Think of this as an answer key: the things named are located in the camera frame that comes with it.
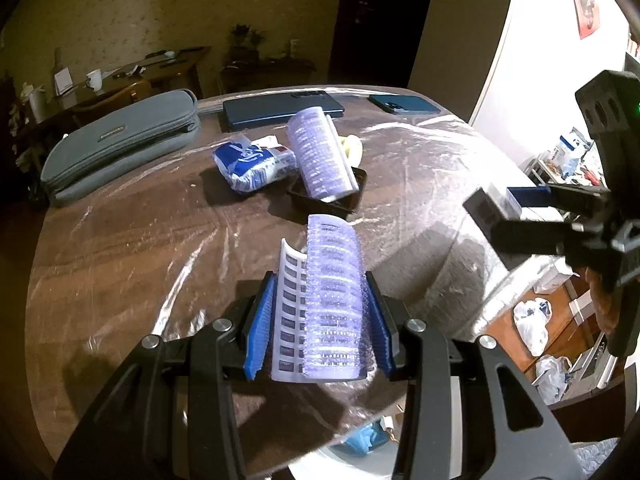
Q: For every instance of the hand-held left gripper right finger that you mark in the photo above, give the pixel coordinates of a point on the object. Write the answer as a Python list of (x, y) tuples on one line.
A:
[(382, 330)]

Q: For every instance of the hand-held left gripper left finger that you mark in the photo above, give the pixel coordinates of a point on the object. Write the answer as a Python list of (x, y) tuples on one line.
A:
[(260, 330)]

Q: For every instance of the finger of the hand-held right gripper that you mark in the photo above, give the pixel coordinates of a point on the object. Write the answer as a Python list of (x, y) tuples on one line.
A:
[(560, 195), (530, 237)]

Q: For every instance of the purple hair roller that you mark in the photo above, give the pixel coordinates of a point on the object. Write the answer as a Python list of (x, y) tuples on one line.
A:
[(325, 305), (320, 152)]

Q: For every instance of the person's right hand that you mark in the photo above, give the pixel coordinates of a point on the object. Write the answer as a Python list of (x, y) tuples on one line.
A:
[(599, 300)]

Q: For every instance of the cluttered white shelf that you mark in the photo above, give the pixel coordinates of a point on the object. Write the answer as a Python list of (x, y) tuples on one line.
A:
[(567, 157)]

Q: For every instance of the white plastic bag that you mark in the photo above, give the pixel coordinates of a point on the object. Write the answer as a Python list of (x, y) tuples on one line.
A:
[(532, 322), (552, 377)]

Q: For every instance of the white waste bin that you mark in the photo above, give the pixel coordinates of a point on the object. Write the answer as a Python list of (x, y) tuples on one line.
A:
[(340, 462)]

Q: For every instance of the black plastic tray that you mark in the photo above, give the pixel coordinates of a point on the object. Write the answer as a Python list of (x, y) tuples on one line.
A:
[(345, 195)]

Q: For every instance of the blue and white plastic wrapper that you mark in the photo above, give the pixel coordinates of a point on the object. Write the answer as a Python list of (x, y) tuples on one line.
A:
[(252, 160)]

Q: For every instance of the small blue smartphone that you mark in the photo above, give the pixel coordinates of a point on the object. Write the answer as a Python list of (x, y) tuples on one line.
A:
[(405, 103)]

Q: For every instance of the large black phone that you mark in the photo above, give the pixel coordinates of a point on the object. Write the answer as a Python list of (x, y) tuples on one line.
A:
[(280, 107)]

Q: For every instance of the grey fabric zip case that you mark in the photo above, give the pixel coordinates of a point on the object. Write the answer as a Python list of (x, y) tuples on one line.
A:
[(120, 145)]

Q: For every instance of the dark wooden door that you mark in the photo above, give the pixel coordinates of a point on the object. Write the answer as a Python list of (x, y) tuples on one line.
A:
[(380, 20)]

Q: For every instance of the wooden side table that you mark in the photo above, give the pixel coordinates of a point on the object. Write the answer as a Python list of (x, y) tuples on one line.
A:
[(267, 72)]

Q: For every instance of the wooden chair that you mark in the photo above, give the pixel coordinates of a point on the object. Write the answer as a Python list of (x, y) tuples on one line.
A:
[(112, 100)]

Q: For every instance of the wooden dining table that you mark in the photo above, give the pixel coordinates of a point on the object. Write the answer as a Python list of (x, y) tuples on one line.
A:
[(145, 72)]

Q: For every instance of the potted plants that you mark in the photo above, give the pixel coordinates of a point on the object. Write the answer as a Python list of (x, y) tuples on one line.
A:
[(246, 36)]

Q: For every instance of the white mug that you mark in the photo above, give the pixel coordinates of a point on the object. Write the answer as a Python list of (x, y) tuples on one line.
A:
[(94, 79)]

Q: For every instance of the white kettle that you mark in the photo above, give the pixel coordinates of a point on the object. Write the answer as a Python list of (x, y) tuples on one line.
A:
[(36, 105)]

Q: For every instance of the white paper card stand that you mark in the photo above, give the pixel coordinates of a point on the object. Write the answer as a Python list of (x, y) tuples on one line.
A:
[(62, 81)]

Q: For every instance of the red wall poster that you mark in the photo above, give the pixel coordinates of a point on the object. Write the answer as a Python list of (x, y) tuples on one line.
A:
[(587, 7)]

